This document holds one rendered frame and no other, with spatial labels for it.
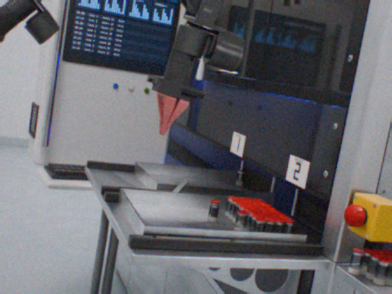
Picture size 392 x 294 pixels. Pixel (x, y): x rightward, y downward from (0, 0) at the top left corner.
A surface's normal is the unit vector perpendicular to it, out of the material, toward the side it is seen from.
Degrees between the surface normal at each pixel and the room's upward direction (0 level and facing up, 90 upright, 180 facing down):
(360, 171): 90
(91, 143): 90
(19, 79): 90
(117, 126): 90
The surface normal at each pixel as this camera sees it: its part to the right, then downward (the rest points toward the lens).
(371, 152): 0.33, 0.18
